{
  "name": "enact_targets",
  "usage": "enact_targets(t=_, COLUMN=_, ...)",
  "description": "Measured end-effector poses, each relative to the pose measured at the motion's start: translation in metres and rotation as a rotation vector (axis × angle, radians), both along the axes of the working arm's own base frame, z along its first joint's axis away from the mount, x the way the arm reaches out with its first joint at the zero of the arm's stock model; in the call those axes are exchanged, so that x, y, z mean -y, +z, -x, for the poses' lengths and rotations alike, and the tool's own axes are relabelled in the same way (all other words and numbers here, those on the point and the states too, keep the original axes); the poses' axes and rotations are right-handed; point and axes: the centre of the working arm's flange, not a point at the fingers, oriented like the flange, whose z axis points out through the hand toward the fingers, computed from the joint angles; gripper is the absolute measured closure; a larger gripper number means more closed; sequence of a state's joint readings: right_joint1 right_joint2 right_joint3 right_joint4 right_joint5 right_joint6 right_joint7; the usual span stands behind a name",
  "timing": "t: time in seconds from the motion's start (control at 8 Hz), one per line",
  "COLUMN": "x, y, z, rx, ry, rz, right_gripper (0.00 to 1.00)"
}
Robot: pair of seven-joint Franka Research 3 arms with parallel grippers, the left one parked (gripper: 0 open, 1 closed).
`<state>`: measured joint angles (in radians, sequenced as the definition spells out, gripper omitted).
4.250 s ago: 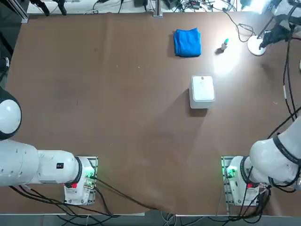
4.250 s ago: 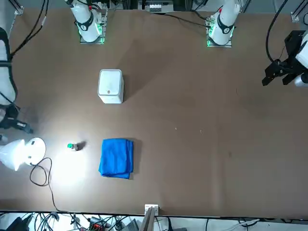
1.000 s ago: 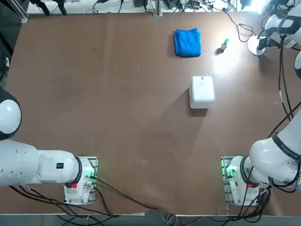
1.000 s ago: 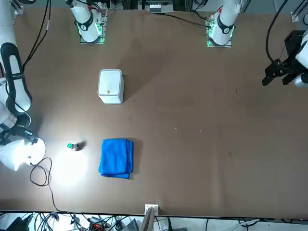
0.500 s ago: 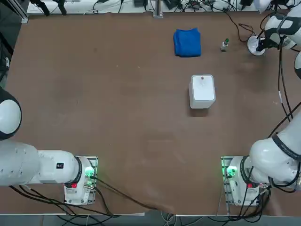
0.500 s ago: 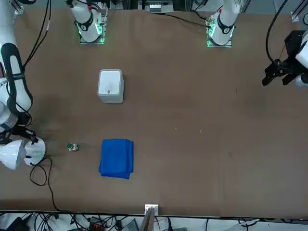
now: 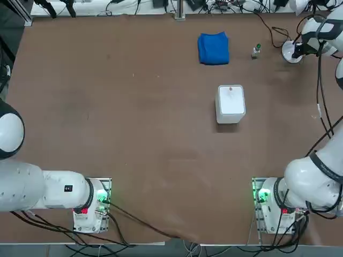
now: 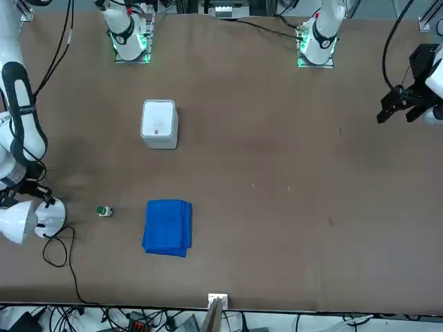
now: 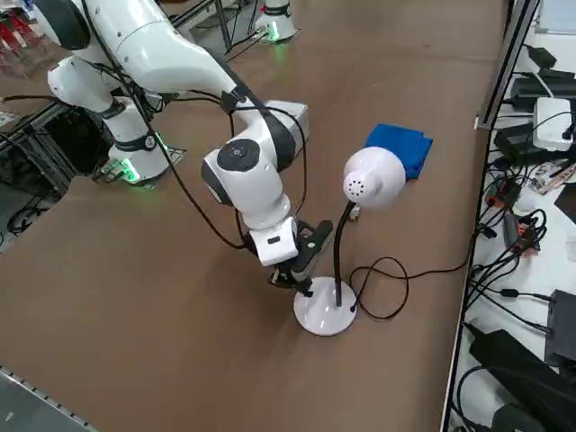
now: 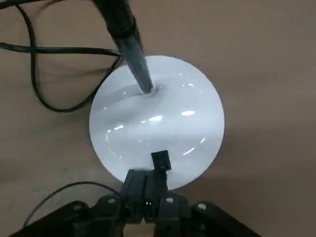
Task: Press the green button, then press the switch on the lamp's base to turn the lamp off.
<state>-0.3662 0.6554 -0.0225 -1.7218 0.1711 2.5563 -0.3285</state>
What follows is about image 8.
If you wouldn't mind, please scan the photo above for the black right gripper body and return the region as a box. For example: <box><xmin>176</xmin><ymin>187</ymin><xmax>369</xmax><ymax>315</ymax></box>
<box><xmin>5</xmin><ymin>178</ymin><xmax>53</xmax><ymax>204</ymax></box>

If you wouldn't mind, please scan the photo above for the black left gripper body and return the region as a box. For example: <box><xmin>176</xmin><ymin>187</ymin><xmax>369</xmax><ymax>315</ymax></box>
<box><xmin>397</xmin><ymin>44</ymin><xmax>442</xmax><ymax>104</ymax></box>

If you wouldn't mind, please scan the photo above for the blue folded cloth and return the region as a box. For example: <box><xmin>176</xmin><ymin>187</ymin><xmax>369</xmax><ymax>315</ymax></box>
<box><xmin>141</xmin><ymin>199</ymin><xmax>193</xmax><ymax>259</ymax></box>

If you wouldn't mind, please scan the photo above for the black power adapter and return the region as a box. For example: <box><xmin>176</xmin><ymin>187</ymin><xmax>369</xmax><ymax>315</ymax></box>
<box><xmin>6</xmin><ymin>311</ymin><xmax>39</xmax><ymax>332</ymax></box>

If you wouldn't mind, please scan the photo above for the white square box appliance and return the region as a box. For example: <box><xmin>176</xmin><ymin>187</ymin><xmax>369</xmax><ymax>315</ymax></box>
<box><xmin>140</xmin><ymin>99</ymin><xmax>180</xmax><ymax>151</ymax></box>

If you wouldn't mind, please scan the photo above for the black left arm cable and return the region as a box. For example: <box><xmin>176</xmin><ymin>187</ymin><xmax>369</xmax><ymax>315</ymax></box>
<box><xmin>381</xmin><ymin>0</ymin><xmax>416</xmax><ymax>91</ymax></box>

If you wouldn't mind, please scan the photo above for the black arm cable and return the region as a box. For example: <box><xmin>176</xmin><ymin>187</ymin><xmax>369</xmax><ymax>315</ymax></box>
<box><xmin>33</xmin><ymin>0</ymin><xmax>76</xmax><ymax>102</ymax></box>
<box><xmin>381</xmin><ymin>0</ymin><xmax>416</xmax><ymax>91</ymax></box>

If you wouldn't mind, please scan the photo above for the black lamp power cable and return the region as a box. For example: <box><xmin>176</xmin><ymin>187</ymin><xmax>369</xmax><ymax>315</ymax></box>
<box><xmin>42</xmin><ymin>225</ymin><xmax>107</xmax><ymax>309</ymax></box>

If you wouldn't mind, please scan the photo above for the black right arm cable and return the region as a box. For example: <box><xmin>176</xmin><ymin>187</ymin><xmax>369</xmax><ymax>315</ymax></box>
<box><xmin>33</xmin><ymin>0</ymin><xmax>76</xmax><ymax>102</ymax></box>

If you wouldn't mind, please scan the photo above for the aluminium frame post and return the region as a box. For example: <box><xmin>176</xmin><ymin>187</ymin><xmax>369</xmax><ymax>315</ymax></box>
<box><xmin>201</xmin><ymin>293</ymin><xmax>230</xmax><ymax>332</ymax></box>

